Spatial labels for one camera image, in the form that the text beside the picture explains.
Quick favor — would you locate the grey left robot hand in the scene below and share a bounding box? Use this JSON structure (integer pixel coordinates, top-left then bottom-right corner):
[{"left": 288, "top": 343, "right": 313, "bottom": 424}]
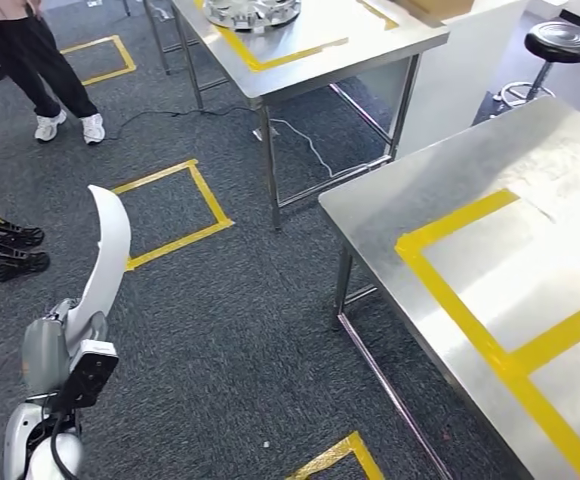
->
[{"left": 21, "top": 298, "right": 108, "bottom": 399}]

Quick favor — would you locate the white curved plastic part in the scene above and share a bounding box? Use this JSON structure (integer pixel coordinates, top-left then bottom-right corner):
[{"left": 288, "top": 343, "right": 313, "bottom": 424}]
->
[{"left": 64, "top": 185, "right": 132, "bottom": 352}]

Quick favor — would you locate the steel workbench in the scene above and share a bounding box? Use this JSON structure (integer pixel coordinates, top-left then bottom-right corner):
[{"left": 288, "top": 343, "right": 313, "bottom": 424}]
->
[
  {"left": 142, "top": 0, "right": 451, "bottom": 232},
  {"left": 318, "top": 95, "right": 580, "bottom": 480}
]

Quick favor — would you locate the black silver humanoid robot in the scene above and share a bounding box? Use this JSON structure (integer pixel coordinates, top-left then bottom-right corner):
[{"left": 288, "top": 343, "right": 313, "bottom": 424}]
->
[{"left": 0, "top": 206, "right": 51, "bottom": 284}]

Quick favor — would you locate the yellow floor tape square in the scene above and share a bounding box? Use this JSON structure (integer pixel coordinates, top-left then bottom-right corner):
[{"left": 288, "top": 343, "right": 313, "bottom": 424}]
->
[{"left": 111, "top": 158, "right": 235, "bottom": 273}]

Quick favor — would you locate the grey floor power strip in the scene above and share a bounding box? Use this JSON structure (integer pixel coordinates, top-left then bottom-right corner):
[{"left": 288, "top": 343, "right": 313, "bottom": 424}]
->
[{"left": 251, "top": 124, "right": 280, "bottom": 143}]

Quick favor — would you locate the grey wheel hubcap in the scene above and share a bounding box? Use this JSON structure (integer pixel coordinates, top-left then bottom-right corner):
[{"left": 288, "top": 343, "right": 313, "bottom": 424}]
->
[{"left": 203, "top": 0, "right": 303, "bottom": 33}]

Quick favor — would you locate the white cabinet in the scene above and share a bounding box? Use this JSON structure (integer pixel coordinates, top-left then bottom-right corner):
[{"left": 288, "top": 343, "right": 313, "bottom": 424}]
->
[{"left": 395, "top": 0, "right": 531, "bottom": 160}]

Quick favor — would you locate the brown cardboard box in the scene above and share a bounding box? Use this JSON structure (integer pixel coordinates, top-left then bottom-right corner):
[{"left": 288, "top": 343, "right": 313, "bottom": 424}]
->
[{"left": 395, "top": 0, "right": 476, "bottom": 21}]

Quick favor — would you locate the black round stool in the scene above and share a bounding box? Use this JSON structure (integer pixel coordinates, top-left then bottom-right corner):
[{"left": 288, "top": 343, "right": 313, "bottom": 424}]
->
[{"left": 492, "top": 21, "right": 580, "bottom": 112}]

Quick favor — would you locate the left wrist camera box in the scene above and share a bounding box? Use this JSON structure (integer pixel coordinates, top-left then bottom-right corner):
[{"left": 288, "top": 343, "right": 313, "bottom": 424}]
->
[{"left": 49, "top": 339, "right": 120, "bottom": 412}]

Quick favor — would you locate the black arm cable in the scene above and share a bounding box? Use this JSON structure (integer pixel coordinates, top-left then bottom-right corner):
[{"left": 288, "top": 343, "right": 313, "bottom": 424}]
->
[{"left": 49, "top": 410, "right": 81, "bottom": 480}]

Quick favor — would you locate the black floor cable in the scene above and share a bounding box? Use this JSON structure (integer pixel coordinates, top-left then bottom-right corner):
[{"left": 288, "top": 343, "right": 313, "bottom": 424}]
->
[{"left": 104, "top": 104, "right": 266, "bottom": 144}]

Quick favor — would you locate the white floor cable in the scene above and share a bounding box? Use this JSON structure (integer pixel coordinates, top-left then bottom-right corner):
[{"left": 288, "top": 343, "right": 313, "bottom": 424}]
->
[{"left": 270, "top": 117, "right": 401, "bottom": 180}]

